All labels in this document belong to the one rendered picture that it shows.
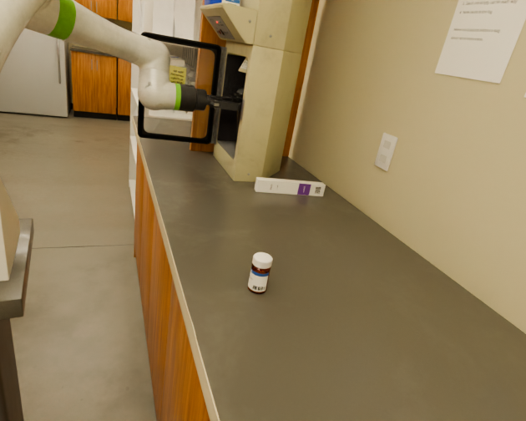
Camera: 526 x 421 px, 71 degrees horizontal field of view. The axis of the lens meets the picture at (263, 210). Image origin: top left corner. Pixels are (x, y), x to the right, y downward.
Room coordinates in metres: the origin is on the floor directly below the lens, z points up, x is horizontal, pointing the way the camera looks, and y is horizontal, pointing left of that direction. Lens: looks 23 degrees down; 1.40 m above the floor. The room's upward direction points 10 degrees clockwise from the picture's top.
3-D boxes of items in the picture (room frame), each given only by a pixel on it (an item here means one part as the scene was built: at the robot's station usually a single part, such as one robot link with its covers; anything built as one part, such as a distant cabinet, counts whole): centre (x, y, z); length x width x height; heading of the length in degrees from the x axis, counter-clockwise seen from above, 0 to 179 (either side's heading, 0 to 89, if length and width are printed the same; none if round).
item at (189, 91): (1.36, 0.34, 1.20); 0.09 x 0.06 x 0.12; 25
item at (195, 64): (1.52, 0.42, 1.19); 0.30 x 0.01 x 0.40; 109
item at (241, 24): (1.41, 0.25, 1.46); 0.32 x 0.12 x 0.10; 25
